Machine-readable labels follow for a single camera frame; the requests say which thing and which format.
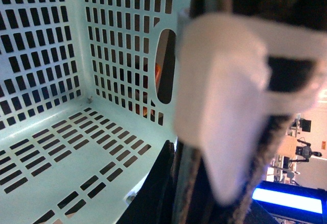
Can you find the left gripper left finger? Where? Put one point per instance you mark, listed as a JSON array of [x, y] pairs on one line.
[[154, 201]]

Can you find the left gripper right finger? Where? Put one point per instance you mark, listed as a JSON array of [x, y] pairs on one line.
[[195, 201]]

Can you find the red apple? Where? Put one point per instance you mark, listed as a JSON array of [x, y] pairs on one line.
[[157, 75]]

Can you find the light blue plastic basket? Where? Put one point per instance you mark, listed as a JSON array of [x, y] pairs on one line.
[[81, 120]]

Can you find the blue lit freezer top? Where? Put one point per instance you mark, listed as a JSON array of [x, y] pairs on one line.
[[291, 196]]

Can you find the background robot on stand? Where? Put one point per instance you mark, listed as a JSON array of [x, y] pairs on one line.
[[305, 152]]

